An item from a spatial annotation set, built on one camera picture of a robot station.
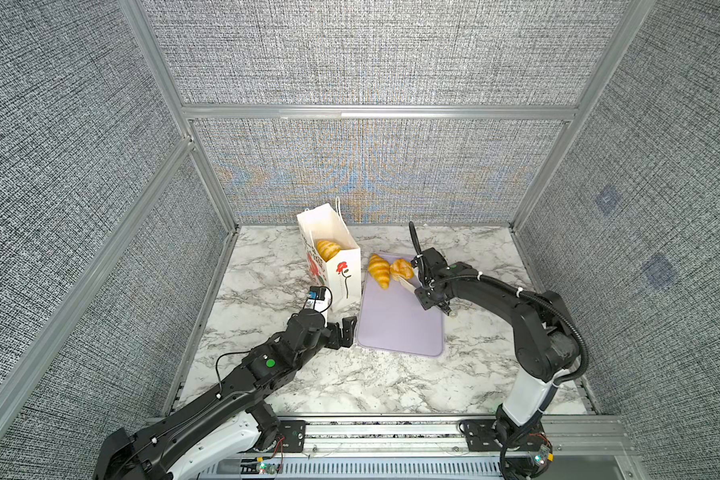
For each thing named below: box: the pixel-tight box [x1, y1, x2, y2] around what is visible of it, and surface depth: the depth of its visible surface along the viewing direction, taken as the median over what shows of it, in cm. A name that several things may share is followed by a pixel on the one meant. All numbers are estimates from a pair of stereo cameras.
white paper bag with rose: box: [296, 196, 361, 313], surface depth 90 cm
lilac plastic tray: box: [356, 254, 444, 357], surface depth 95 cm
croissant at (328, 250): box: [317, 240, 341, 262], surface depth 89 cm
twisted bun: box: [390, 258, 414, 281], surface depth 105 cm
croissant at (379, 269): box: [368, 254, 391, 290], surface depth 104 cm
